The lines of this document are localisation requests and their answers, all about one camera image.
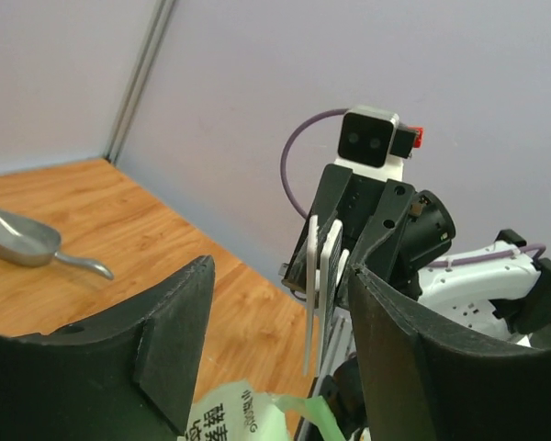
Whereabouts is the grey metal scoop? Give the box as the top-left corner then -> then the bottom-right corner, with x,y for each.
0,209 -> 115,280

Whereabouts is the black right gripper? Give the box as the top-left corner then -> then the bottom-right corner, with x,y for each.
282,164 -> 416,308

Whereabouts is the piano pattern bag clip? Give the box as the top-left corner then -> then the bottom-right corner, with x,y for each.
303,215 -> 350,377

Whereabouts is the green litter bag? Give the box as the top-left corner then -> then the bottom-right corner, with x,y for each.
178,380 -> 344,441

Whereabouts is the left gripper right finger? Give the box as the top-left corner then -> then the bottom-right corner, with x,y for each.
348,266 -> 551,440

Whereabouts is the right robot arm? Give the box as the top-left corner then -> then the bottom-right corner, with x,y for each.
280,164 -> 551,343

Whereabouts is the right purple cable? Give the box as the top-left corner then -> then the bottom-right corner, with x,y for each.
279,107 -> 547,270

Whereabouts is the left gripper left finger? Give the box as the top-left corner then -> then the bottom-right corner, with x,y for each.
0,255 -> 215,440

